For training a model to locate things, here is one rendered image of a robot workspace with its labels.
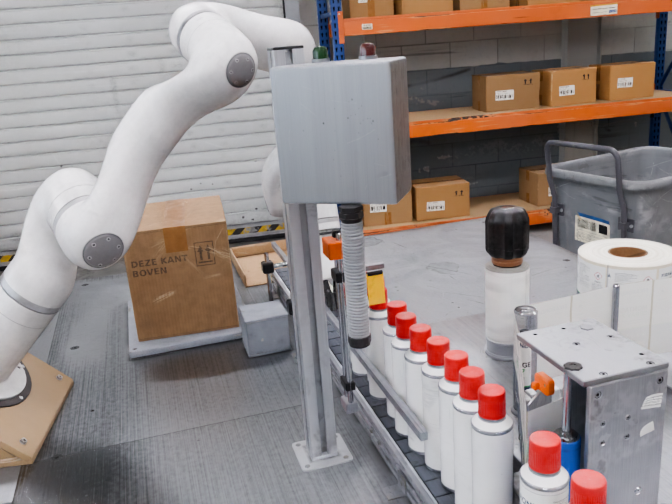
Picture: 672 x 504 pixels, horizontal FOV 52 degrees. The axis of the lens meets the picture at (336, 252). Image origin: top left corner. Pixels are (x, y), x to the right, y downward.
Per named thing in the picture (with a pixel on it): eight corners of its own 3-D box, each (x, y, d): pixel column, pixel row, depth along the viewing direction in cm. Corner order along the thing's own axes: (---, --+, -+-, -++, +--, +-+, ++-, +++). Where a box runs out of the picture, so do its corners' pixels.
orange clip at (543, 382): (555, 395, 84) (556, 379, 83) (541, 399, 83) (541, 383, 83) (541, 385, 86) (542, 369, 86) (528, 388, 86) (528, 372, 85)
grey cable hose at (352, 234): (375, 347, 100) (366, 206, 93) (352, 351, 99) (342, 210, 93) (367, 337, 103) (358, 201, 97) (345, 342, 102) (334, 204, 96)
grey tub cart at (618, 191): (637, 277, 412) (647, 116, 383) (740, 309, 359) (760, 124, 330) (526, 314, 373) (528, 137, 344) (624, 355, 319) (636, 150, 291)
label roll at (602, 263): (653, 342, 138) (658, 273, 133) (559, 319, 151) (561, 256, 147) (688, 310, 151) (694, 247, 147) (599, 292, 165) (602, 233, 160)
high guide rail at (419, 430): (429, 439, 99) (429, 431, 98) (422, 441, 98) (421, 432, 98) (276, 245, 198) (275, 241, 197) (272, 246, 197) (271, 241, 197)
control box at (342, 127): (397, 205, 93) (390, 59, 87) (281, 204, 98) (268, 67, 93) (413, 188, 102) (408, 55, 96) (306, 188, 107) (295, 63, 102)
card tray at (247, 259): (331, 273, 207) (330, 260, 206) (245, 287, 200) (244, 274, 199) (306, 247, 235) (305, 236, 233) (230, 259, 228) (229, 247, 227)
